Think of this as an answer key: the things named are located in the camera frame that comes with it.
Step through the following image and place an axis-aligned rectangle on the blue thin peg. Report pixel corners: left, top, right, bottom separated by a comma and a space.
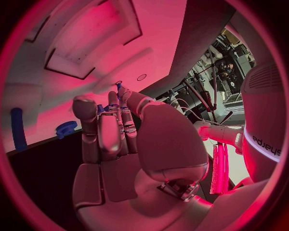
115, 81, 124, 101

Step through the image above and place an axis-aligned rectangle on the glowing light bar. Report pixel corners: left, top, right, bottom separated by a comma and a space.
209, 142, 231, 195

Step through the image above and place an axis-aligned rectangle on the dark tripod stand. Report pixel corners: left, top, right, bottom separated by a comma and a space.
182, 48, 234, 126

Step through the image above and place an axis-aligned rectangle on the blue gear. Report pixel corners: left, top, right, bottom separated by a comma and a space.
55, 120, 78, 140

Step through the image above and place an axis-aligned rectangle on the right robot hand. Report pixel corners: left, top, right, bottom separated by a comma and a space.
71, 86, 214, 231

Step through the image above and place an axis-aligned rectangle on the blue short cylinder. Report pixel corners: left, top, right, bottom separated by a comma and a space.
96, 104, 112, 116

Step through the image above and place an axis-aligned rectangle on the white task board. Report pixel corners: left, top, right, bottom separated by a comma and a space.
1, 0, 237, 154

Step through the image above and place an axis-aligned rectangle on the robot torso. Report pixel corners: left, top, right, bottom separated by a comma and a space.
239, 60, 284, 183

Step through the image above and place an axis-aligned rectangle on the blue long cylinder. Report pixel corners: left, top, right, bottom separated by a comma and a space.
10, 107, 28, 152

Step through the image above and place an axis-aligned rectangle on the white cable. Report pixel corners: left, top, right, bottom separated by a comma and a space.
169, 98, 227, 127

